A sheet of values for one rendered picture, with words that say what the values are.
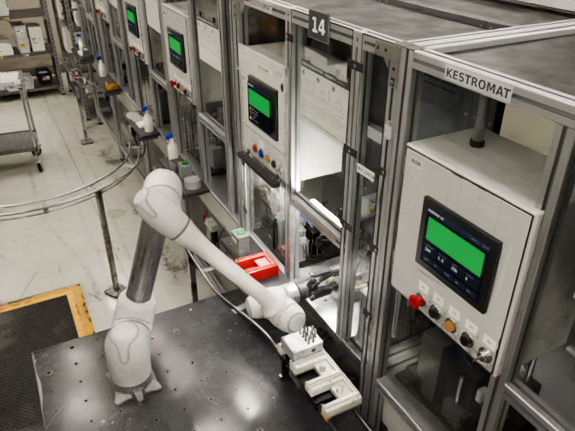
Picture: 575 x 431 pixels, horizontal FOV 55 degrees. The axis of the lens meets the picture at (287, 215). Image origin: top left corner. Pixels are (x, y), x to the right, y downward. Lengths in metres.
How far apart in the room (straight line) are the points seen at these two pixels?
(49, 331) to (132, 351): 1.67
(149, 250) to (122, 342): 0.35
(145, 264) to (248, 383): 0.62
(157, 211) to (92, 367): 0.86
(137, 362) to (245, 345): 0.49
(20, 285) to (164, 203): 2.54
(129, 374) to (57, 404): 0.31
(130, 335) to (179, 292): 1.76
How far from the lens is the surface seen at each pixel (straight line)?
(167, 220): 1.87
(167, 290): 3.92
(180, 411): 2.23
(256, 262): 2.46
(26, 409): 3.37
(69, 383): 2.45
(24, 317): 3.97
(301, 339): 2.11
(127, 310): 2.29
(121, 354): 2.18
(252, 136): 2.39
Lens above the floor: 2.36
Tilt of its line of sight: 30 degrees down
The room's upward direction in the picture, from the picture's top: straight up
